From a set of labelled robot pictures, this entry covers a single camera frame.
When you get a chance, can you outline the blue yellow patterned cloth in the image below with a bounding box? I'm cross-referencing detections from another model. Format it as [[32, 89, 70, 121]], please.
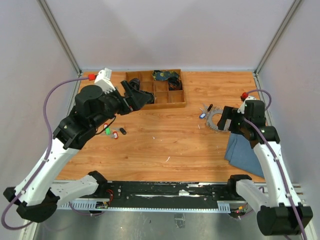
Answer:
[[152, 70, 180, 82]]

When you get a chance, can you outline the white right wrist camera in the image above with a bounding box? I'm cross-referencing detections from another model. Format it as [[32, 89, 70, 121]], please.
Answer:
[[237, 95, 256, 115]]

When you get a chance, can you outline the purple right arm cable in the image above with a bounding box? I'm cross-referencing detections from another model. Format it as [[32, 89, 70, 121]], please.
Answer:
[[239, 89, 308, 240]]

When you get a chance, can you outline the right aluminium frame post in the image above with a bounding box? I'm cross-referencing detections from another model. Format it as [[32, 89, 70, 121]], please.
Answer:
[[253, 0, 303, 76]]

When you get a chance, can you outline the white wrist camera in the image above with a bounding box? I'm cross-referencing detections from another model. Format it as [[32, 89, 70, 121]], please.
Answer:
[[237, 95, 256, 115], [94, 68, 116, 94]]

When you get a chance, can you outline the black rolled tie left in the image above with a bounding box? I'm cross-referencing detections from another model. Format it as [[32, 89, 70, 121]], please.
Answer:
[[128, 78, 141, 91]]

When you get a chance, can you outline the blue folded cloth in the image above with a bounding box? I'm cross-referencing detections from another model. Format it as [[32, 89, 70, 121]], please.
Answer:
[[224, 133, 264, 178]]

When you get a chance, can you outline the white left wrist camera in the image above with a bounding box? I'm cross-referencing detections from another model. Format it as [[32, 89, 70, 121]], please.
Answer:
[[94, 68, 116, 94]]

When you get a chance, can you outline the key with blue tag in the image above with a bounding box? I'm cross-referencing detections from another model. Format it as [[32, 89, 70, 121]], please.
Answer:
[[199, 108, 207, 119]]

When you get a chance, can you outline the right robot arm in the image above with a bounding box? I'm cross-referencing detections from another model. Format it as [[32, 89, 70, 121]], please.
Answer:
[[217, 96, 313, 240]]

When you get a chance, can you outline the black mounting rail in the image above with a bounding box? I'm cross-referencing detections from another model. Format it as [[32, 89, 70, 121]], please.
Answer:
[[81, 181, 245, 209]]

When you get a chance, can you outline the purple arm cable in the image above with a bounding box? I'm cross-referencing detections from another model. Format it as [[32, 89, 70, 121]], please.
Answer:
[[239, 89, 308, 240], [0, 73, 97, 230]]

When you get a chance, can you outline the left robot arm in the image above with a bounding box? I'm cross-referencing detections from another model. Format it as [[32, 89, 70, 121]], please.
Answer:
[[3, 80, 151, 223]]

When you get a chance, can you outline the left aluminium frame post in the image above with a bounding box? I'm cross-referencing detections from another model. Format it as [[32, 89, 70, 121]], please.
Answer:
[[36, 0, 83, 76]]

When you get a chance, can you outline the wooden compartment tray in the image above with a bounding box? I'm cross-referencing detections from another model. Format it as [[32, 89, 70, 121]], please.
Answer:
[[125, 69, 187, 110]]

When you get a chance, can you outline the black rolled tie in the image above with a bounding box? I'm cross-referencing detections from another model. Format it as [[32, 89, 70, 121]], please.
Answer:
[[140, 90, 155, 105], [128, 78, 141, 91]]

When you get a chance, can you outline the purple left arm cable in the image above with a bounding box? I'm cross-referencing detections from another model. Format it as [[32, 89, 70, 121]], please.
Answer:
[[0, 73, 97, 230]]

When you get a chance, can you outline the aluminium frame post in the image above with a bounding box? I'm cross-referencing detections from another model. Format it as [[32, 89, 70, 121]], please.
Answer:
[[253, 0, 303, 76], [36, 0, 83, 76]]

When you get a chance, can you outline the key with green tag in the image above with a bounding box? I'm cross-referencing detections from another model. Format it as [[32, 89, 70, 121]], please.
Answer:
[[101, 128, 112, 136]]

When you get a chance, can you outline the white slotted cable duct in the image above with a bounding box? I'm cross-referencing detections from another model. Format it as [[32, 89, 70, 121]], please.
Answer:
[[56, 199, 231, 214]]

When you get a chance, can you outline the black head key on ring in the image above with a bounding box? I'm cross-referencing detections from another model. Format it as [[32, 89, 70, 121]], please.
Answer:
[[203, 104, 213, 112]]

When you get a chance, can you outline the black rolled tie middle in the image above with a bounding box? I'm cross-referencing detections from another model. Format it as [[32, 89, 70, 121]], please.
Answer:
[[140, 90, 155, 105]]

